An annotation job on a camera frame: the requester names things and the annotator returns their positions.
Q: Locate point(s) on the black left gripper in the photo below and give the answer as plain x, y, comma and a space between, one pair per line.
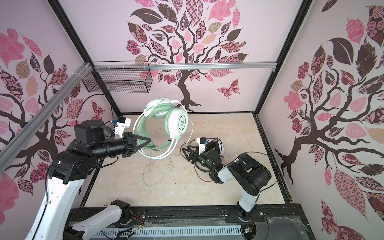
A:
131, 146

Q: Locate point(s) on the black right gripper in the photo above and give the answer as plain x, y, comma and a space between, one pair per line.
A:
190, 152

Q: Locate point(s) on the mint green over-ear headphones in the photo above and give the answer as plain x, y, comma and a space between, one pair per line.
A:
176, 124

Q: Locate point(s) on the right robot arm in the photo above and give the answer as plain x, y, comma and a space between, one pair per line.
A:
250, 174

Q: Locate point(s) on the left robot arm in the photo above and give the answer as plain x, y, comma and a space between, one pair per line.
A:
67, 174

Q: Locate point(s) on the white black over-ear headphones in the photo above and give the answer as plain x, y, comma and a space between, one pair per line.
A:
214, 144

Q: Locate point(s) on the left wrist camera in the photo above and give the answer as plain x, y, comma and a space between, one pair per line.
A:
120, 125

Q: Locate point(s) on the black wire basket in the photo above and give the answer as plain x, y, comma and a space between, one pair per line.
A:
119, 77

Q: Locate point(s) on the white slotted cable duct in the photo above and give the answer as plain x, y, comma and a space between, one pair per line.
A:
172, 233

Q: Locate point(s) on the aluminium rail back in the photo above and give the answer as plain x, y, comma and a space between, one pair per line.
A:
198, 66

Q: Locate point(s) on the aluminium rail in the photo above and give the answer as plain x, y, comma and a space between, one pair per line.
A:
11, 150
198, 66

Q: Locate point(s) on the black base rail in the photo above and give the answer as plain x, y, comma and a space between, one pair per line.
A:
270, 222

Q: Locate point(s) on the aluminium rail left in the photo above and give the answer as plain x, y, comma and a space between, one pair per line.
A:
11, 150

